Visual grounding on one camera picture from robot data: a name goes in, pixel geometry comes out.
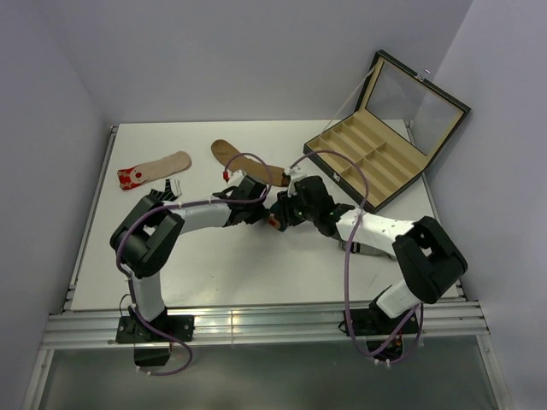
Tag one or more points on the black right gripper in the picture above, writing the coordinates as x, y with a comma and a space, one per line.
287, 202

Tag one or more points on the green christmas bear sock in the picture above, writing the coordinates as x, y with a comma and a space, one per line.
277, 216

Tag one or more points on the aluminium frame rail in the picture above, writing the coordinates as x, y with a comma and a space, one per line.
254, 325

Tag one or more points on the black compartment organizer box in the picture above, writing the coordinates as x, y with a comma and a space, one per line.
399, 125

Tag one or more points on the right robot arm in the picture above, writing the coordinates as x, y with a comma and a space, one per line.
428, 259

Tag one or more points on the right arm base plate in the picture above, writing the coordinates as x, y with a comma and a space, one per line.
369, 322

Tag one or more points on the grey striped sock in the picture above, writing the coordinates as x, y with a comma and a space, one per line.
362, 249

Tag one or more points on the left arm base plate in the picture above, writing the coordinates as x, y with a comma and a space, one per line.
132, 330

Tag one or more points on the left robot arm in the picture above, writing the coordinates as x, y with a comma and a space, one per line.
145, 239

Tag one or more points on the black white striped sock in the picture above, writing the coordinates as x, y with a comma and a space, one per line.
166, 190

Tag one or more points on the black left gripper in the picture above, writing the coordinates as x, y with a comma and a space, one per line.
260, 213

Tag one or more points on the beige red reindeer sock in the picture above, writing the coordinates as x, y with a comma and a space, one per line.
144, 173

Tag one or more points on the brown long sock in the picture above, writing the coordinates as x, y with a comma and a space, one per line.
233, 160

